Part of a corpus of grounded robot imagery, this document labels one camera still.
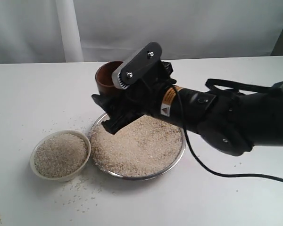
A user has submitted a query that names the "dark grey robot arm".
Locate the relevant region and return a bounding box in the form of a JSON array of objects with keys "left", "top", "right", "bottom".
[{"left": 92, "top": 42, "right": 283, "bottom": 156}]

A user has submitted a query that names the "black cable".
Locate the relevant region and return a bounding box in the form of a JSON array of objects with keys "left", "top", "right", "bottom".
[{"left": 172, "top": 79, "right": 283, "bottom": 186}]

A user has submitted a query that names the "white ceramic bowl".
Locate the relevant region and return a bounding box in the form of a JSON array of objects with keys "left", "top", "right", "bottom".
[{"left": 30, "top": 130, "right": 91, "bottom": 182}]

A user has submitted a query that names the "steel bowl of rice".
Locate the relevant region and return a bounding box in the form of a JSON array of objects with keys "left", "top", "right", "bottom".
[{"left": 89, "top": 114, "right": 186, "bottom": 181}]

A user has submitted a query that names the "brown wooden cup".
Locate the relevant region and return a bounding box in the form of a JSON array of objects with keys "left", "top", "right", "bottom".
[{"left": 95, "top": 61, "right": 123, "bottom": 97}]

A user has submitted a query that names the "white backdrop curtain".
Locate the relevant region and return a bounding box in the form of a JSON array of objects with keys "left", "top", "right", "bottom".
[{"left": 0, "top": 0, "right": 283, "bottom": 64}]

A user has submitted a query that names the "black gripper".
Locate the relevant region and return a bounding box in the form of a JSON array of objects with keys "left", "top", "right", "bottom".
[{"left": 92, "top": 42, "right": 216, "bottom": 135}]

